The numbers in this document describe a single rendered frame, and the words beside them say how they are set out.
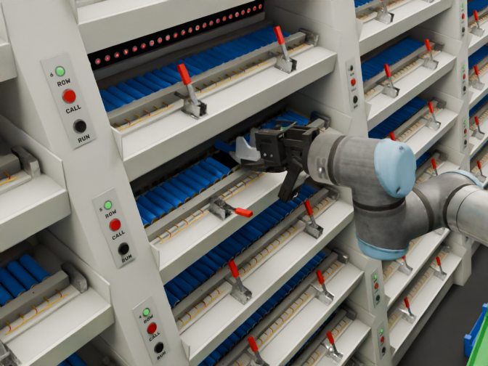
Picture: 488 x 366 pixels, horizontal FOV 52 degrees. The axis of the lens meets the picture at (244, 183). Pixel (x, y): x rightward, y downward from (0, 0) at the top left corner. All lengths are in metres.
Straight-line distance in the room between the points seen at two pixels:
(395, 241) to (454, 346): 1.13
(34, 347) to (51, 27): 0.44
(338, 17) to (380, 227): 0.52
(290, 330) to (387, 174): 0.57
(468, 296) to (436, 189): 1.29
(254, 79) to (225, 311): 0.47
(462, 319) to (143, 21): 1.66
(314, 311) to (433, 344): 0.78
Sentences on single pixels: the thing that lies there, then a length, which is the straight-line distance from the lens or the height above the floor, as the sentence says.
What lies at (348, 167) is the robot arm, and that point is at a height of 1.04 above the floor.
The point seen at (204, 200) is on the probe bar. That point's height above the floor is 0.98.
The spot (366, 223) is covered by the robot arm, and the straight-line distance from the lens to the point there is 0.88.
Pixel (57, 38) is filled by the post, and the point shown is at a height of 1.34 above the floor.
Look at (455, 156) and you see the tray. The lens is 1.96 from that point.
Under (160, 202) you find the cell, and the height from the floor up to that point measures 1.00.
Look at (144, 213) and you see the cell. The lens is 0.92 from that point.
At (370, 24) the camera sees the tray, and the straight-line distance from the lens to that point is 1.38.
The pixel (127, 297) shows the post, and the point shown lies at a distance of 0.83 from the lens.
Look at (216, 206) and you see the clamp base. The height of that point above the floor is 0.97.
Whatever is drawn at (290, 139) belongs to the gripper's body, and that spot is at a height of 1.06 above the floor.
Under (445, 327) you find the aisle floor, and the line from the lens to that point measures 2.07.
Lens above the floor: 1.38
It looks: 24 degrees down
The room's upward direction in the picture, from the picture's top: 13 degrees counter-clockwise
